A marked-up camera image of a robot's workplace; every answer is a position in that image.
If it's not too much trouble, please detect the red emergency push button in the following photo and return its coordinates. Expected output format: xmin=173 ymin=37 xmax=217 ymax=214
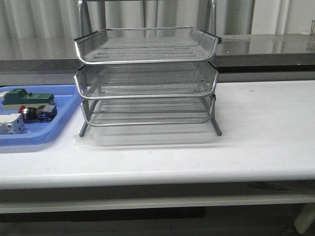
xmin=19 ymin=105 xmax=58 ymax=122

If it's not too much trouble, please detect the grey back counter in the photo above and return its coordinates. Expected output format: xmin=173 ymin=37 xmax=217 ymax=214
xmin=0 ymin=34 xmax=315 ymax=73

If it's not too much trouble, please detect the silver rack frame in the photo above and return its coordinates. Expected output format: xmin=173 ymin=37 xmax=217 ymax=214
xmin=77 ymin=0 xmax=222 ymax=138

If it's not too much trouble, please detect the green and beige switch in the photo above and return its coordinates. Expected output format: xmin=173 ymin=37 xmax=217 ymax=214
xmin=0 ymin=88 xmax=55 ymax=110

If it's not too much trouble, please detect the white circuit breaker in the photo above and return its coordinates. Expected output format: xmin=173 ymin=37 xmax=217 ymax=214
xmin=0 ymin=114 xmax=25 ymax=135

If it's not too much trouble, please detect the white table leg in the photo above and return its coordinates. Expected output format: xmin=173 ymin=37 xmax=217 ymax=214
xmin=294 ymin=203 xmax=315 ymax=235

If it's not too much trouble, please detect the blue plastic tray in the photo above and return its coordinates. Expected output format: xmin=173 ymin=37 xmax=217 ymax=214
xmin=0 ymin=85 xmax=82 ymax=148

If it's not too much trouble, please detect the silver mesh tray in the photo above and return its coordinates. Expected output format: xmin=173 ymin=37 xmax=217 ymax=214
xmin=81 ymin=95 xmax=215 ymax=127
xmin=74 ymin=27 xmax=221 ymax=65
xmin=74 ymin=61 xmax=219 ymax=100

